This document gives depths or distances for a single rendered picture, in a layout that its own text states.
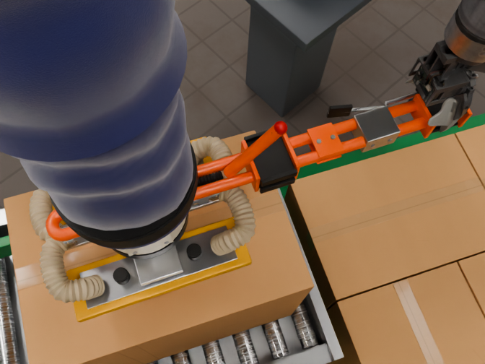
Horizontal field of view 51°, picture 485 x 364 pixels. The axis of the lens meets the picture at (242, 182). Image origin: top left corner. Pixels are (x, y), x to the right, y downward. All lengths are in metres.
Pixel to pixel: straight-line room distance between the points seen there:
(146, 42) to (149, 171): 0.22
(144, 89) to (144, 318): 0.70
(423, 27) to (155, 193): 2.32
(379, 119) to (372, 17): 1.84
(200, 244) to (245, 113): 1.44
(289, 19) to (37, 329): 1.16
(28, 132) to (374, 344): 1.24
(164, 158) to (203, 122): 1.73
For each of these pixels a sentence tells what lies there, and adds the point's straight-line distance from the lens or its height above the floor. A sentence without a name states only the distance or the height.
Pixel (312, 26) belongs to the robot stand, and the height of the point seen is 0.75.
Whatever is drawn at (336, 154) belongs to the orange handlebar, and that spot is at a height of 1.19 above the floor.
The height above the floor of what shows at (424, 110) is 1.21.
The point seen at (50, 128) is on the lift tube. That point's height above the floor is 1.64.
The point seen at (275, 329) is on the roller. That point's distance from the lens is 1.49.
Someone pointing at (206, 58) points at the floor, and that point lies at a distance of 2.53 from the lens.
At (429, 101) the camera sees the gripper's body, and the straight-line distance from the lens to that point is 0.93.
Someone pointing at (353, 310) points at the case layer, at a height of 0.54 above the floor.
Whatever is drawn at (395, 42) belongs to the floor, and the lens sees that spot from 2.73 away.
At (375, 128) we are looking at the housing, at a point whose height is 1.21.
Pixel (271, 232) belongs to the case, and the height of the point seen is 0.95.
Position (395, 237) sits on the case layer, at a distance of 1.63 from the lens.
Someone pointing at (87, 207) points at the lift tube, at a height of 1.42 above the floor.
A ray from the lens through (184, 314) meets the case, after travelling 1.09.
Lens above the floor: 2.02
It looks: 67 degrees down
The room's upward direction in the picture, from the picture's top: 5 degrees clockwise
